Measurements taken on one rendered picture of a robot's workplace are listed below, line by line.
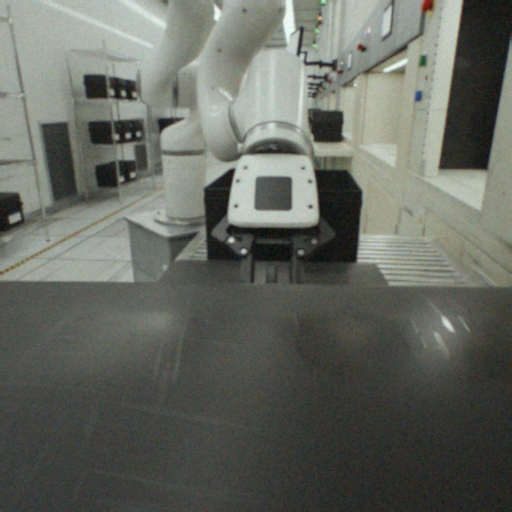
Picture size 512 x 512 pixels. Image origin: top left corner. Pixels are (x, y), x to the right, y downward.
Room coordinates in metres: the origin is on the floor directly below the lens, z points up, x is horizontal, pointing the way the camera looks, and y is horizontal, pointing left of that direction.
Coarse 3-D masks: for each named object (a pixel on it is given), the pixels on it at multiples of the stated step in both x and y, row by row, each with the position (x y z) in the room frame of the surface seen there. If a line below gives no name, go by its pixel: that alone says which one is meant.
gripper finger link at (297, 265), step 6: (312, 240) 0.44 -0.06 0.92; (318, 240) 0.44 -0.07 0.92; (306, 246) 0.44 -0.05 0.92; (312, 246) 0.44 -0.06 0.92; (318, 246) 0.44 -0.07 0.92; (312, 252) 0.44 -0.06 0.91; (294, 258) 0.42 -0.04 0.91; (306, 258) 0.43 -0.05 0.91; (294, 264) 0.41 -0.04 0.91; (300, 264) 0.42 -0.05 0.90; (294, 270) 0.41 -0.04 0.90; (300, 270) 0.42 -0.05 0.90; (294, 276) 0.40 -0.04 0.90; (300, 276) 0.41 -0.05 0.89; (294, 282) 0.40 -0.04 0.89; (300, 282) 0.41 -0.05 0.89
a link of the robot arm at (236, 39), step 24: (240, 0) 0.62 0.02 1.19; (264, 0) 0.62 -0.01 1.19; (216, 24) 0.64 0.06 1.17; (240, 24) 0.63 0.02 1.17; (264, 24) 0.64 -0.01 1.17; (216, 48) 0.64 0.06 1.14; (240, 48) 0.65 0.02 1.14; (216, 72) 0.64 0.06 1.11; (240, 72) 0.67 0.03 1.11; (216, 96) 0.63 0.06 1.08; (216, 120) 0.60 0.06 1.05; (216, 144) 0.60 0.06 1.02
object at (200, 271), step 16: (176, 272) 0.50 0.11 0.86; (192, 272) 0.50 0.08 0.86; (208, 272) 0.50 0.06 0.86; (224, 272) 0.50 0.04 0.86; (256, 272) 0.50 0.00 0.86; (272, 272) 0.43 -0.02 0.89; (288, 272) 0.50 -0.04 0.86; (304, 272) 0.50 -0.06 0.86; (320, 272) 0.50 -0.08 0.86; (336, 272) 0.50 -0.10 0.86; (352, 272) 0.50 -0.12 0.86; (368, 272) 0.50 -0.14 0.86
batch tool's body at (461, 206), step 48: (432, 0) 1.39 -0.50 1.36; (480, 0) 1.44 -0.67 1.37; (432, 48) 1.34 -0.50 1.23; (480, 48) 1.44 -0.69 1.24; (432, 96) 1.27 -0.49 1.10; (480, 96) 1.43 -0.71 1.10; (432, 144) 1.26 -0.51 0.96; (480, 144) 1.43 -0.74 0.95; (432, 192) 1.14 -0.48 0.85; (480, 192) 1.02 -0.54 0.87; (480, 240) 0.80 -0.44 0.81
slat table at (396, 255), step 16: (192, 240) 0.97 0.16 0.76; (368, 240) 0.97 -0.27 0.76; (384, 240) 0.97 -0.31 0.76; (400, 240) 0.98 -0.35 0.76; (416, 240) 0.98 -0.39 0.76; (432, 240) 0.97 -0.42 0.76; (192, 256) 0.86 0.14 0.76; (368, 256) 0.85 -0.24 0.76; (384, 256) 0.85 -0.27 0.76; (400, 256) 0.85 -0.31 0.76; (416, 256) 0.86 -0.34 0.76; (432, 256) 0.86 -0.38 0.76; (448, 256) 0.85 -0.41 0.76; (384, 272) 0.76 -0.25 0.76; (400, 272) 0.76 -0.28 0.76; (416, 272) 0.76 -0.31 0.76; (432, 272) 0.76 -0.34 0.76; (448, 272) 0.76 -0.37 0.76; (464, 272) 0.76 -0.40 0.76
